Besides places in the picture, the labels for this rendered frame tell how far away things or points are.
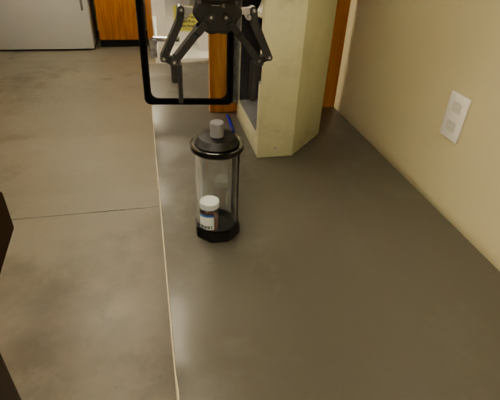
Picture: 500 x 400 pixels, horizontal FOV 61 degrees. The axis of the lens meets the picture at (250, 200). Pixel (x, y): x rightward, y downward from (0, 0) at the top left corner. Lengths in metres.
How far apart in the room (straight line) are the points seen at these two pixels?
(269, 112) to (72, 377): 1.31
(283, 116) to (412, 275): 0.58
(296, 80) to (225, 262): 0.57
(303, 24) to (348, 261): 0.62
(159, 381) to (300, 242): 1.07
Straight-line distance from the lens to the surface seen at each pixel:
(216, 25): 0.79
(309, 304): 0.84
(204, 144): 0.84
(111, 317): 2.11
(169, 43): 0.79
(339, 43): 1.67
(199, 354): 0.76
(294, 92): 1.25
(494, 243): 1.12
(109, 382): 1.91
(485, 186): 1.12
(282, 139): 1.29
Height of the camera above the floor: 1.55
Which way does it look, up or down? 34 degrees down
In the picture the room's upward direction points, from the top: 3 degrees clockwise
